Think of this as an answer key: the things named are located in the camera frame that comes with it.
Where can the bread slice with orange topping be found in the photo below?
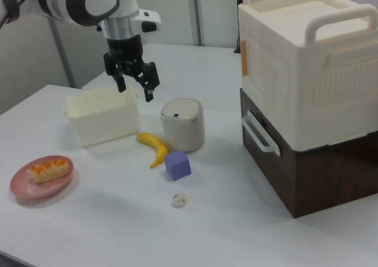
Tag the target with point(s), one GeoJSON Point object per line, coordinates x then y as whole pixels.
{"type": "Point", "coordinates": [51, 169]}

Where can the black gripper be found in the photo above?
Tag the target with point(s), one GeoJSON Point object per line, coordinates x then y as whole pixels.
{"type": "Point", "coordinates": [125, 54]}

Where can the yellow banana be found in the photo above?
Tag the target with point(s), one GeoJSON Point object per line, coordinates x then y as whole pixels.
{"type": "Point", "coordinates": [156, 147]}

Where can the cream plastic storage box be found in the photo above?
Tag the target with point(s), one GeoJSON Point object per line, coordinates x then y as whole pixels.
{"type": "Point", "coordinates": [307, 72]}

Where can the small white crumpled object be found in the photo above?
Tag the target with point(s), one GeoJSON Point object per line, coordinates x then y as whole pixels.
{"type": "Point", "coordinates": [179, 200]}

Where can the cream plastic rectangular bin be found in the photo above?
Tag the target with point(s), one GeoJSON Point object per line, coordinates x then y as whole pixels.
{"type": "Point", "coordinates": [103, 116]}

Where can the pink plate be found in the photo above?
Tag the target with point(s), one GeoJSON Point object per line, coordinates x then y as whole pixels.
{"type": "Point", "coordinates": [32, 188]}

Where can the dark wooden drawer box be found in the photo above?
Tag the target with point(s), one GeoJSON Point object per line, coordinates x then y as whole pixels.
{"type": "Point", "coordinates": [310, 178]}

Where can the purple cube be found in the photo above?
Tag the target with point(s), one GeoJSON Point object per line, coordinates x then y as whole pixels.
{"type": "Point", "coordinates": [177, 169]}

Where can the cream round lidded trash can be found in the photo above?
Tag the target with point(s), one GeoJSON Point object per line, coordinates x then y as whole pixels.
{"type": "Point", "coordinates": [183, 125]}

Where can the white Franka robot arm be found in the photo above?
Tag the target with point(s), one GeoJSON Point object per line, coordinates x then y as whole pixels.
{"type": "Point", "coordinates": [88, 1]}

